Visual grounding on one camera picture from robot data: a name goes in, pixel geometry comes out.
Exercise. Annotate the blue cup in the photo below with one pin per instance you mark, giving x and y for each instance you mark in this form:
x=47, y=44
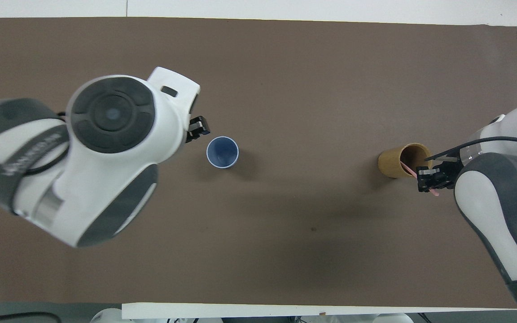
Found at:
x=222, y=152

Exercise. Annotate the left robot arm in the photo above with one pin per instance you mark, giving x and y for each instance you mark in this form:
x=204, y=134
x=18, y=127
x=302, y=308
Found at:
x=115, y=188

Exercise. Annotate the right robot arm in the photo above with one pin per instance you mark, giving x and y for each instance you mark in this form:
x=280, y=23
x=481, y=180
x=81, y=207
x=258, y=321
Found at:
x=501, y=206

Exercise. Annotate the brown cylinder holder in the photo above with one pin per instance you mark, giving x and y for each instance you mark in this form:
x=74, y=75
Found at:
x=392, y=162

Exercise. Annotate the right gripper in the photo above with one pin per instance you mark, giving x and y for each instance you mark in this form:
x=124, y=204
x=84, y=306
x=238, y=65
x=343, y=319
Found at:
x=450, y=172

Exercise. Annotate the pink chopstick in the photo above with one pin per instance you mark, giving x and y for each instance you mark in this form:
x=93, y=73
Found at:
x=407, y=168

